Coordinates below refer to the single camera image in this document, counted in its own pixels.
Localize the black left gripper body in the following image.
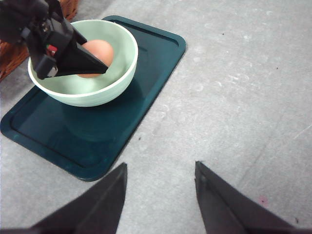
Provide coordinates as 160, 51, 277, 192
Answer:
0, 0, 87, 79

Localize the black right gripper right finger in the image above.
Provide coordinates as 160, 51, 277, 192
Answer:
195, 161, 312, 234

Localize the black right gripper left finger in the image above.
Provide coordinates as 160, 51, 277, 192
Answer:
0, 163, 127, 234

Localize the beige brown egg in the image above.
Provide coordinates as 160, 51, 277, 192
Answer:
78, 39, 114, 78

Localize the light green ceramic bowl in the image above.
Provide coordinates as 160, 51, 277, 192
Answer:
28, 19, 138, 107

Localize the brown wicker basket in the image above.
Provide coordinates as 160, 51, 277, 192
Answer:
0, 0, 78, 82

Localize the dark teal rectangular tray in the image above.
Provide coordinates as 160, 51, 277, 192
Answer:
0, 15, 186, 181

